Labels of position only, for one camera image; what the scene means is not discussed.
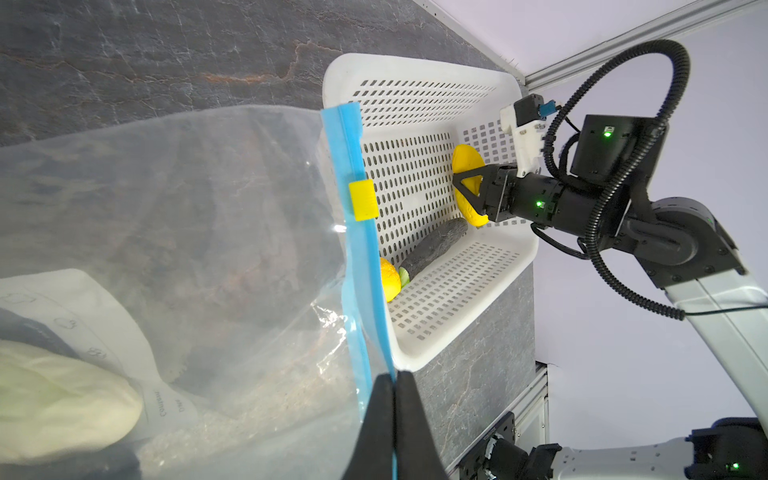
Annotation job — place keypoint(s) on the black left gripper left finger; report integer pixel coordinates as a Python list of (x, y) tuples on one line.
[(373, 456)]

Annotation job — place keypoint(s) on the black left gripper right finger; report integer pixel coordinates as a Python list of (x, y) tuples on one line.
[(416, 453)]

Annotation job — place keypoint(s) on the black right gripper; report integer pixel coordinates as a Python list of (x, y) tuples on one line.
[(497, 192)]

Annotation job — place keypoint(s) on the yellow toy corn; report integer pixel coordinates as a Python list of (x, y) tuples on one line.
[(466, 158)]

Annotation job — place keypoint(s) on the white perforated plastic basket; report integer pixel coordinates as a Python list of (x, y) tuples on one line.
[(414, 113)]

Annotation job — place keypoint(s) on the clear zip top bag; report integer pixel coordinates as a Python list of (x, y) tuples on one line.
[(202, 259)]

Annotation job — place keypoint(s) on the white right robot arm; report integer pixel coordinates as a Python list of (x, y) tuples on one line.
[(670, 257)]

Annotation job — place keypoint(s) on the yellow zipper slider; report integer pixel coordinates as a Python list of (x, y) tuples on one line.
[(363, 200)]

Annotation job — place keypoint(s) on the dark toy eggplant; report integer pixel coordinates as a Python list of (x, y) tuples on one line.
[(431, 247)]

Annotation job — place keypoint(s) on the yellow toy lemon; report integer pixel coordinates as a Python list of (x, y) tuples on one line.
[(391, 281)]

